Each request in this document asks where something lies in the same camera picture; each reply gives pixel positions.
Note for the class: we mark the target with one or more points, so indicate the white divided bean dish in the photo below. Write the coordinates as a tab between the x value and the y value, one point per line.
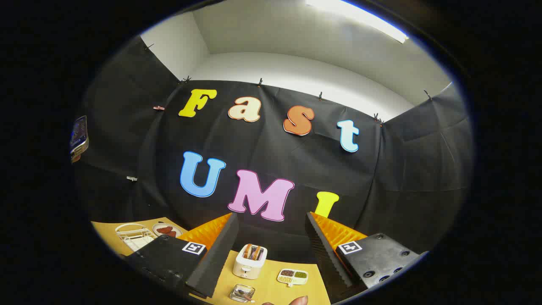
293	276

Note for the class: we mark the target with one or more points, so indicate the small beige sausage dish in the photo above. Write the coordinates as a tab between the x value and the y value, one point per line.
159	231

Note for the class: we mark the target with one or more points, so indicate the white toaster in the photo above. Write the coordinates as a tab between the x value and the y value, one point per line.
247	269

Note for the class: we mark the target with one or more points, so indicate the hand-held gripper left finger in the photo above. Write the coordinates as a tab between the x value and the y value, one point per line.
216	258

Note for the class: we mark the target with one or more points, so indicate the red sausage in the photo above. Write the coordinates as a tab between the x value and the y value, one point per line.
165	229
171	234

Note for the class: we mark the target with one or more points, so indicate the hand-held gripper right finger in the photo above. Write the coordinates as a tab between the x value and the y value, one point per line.
326	258

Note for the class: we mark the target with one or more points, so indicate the bread slice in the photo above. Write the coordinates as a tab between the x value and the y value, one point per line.
247	251
257	253

